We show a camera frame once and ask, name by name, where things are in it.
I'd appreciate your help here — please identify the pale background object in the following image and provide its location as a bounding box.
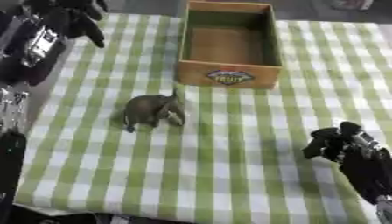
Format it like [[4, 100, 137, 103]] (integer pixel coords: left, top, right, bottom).
[[329, 0, 377, 12]]

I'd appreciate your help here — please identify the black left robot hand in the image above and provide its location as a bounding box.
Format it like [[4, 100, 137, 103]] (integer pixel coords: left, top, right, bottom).
[[21, 0, 110, 49]]

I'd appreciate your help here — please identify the tan cardboard box green inside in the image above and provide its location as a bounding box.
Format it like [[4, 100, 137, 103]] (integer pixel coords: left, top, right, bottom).
[[174, 0, 285, 90]]

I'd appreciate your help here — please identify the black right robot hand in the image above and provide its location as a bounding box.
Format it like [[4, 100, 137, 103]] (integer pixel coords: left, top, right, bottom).
[[300, 120, 392, 206]]

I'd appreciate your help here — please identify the brown toy elephant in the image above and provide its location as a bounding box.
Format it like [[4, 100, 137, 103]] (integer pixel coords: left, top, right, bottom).
[[121, 87, 189, 134]]

